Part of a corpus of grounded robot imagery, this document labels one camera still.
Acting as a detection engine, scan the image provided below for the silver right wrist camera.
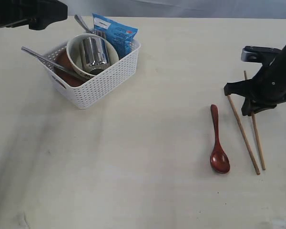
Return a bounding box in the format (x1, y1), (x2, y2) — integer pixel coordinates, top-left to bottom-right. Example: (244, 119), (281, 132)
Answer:
(241, 46), (281, 64)

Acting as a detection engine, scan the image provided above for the shiny steel cup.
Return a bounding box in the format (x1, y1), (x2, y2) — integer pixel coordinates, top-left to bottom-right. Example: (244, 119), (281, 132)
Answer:
(79, 37), (111, 75)

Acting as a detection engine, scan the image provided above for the blue snack packet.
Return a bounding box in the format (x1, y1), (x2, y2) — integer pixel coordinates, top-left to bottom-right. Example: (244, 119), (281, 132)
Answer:
(92, 13), (138, 59)

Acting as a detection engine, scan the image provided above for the silver metal spoon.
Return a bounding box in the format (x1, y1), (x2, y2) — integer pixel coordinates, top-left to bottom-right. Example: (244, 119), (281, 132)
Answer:
(74, 14), (94, 34)

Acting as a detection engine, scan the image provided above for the white perforated plastic basket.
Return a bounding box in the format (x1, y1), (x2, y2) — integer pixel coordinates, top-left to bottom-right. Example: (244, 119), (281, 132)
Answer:
(41, 40), (141, 109)

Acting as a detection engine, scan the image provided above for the red-brown wooden spoon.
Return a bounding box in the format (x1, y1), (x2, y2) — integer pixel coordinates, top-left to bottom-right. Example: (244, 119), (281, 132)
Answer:
(210, 104), (230, 174)

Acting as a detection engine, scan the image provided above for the brown plate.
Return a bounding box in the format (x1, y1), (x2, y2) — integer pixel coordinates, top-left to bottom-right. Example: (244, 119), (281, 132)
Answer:
(53, 49), (86, 88)

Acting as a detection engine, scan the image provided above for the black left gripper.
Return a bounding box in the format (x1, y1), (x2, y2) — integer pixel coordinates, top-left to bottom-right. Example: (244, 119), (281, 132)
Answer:
(0, 0), (68, 30)

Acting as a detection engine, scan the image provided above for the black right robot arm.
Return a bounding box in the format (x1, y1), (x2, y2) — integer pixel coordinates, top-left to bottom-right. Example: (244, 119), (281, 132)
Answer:
(224, 45), (286, 116)

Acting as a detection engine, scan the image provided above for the wooden chopstick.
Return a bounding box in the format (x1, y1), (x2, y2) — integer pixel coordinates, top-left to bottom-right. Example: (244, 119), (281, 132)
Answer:
(226, 95), (260, 175)
(243, 70), (266, 171)

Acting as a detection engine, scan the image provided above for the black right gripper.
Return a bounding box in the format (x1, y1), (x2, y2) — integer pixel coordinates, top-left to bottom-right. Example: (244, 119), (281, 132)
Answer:
(224, 72), (286, 116)

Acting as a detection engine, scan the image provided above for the cream ceramic bowl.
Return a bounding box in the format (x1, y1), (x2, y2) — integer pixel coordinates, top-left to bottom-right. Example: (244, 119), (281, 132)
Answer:
(66, 33), (119, 80)

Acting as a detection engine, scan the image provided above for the silver metal knife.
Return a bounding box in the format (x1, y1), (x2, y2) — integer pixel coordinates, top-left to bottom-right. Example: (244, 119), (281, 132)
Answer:
(21, 46), (87, 82)

